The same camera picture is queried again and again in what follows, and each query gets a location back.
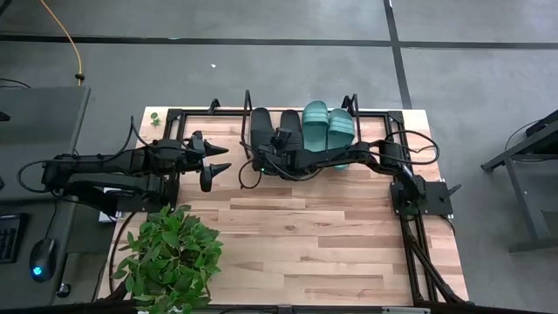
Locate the black aluminium table frame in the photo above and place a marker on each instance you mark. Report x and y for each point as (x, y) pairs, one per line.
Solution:
(218, 113)

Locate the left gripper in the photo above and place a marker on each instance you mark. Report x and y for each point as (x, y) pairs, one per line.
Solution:
(189, 159)

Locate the black round knob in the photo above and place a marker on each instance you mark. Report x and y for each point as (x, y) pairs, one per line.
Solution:
(63, 290)

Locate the teal rubber slide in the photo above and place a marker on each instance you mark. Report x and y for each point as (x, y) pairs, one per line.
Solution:
(315, 126)
(341, 131)

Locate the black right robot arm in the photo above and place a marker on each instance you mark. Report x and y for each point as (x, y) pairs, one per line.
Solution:
(340, 156)

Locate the black metal wooden shelf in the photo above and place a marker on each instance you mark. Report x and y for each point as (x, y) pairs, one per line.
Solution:
(244, 118)

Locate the grey desk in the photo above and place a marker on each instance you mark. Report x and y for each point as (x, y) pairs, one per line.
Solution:
(39, 139)

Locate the black rubber slide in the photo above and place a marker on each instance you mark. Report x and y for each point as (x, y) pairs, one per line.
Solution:
(295, 122)
(261, 122)

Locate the black computer mouse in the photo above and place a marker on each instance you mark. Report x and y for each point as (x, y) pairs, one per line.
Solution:
(43, 257)

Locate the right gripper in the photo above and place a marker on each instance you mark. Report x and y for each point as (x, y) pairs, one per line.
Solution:
(279, 162)

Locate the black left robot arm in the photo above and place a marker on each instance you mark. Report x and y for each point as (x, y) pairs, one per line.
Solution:
(109, 163)

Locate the white power box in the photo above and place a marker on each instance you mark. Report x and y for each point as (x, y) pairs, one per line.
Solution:
(106, 217)

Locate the black keyboard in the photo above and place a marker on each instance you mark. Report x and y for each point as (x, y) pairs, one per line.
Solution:
(8, 237)

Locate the green leafy plant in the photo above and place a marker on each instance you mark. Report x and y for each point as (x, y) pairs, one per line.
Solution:
(170, 261)

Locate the black metal stand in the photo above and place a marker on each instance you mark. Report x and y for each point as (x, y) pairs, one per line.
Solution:
(523, 200)

